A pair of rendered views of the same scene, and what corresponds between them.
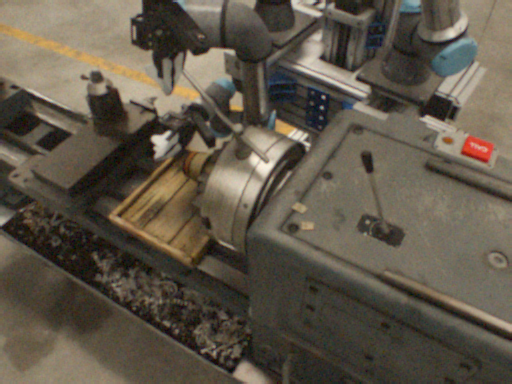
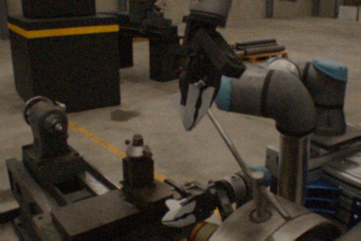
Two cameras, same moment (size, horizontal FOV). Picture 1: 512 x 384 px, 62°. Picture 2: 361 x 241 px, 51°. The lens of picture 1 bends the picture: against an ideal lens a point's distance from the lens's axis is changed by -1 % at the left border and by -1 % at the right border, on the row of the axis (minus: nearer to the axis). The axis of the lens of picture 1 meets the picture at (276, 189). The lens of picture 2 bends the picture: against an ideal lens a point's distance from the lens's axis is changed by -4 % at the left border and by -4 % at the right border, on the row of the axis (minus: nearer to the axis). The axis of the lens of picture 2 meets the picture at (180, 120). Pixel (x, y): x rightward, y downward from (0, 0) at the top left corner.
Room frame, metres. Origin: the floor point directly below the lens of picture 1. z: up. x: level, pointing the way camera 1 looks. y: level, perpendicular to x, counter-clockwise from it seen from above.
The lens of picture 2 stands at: (0.10, -0.04, 1.61)
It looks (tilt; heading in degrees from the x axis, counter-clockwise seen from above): 19 degrees down; 24
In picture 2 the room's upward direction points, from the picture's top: straight up
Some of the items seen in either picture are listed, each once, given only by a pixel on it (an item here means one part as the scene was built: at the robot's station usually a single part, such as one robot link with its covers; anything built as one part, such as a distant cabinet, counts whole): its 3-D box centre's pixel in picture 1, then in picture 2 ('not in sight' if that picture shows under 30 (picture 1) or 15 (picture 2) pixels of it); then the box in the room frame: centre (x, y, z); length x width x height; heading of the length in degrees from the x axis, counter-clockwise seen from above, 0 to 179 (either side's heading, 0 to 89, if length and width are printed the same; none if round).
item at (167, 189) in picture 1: (187, 200); not in sight; (0.83, 0.27, 0.89); 0.36 x 0.30 x 0.04; 152
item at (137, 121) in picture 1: (117, 122); (144, 192); (1.05, 0.52, 0.99); 0.20 x 0.10 x 0.05; 62
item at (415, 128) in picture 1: (402, 130); not in sight; (0.77, -0.29, 1.24); 0.09 x 0.08 x 0.03; 62
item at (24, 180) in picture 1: (92, 150); (113, 215); (1.02, 0.62, 0.90); 0.47 x 0.30 x 0.06; 152
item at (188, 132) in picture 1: (184, 123); (206, 197); (0.95, 0.28, 1.08); 0.12 x 0.09 x 0.08; 151
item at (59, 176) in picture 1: (101, 141); (123, 206); (1.01, 0.58, 0.95); 0.43 x 0.17 x 0.05; 152
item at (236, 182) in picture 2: (202, 108); (230, 188); (1.02, 0.23, 1.09); 0.08 x 0.05 x 0.08; 61
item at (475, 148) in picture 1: (476, 150); not in sight; (0.70, -0.44, 1.26); 0.06 x 0.06 x 0.02; 62
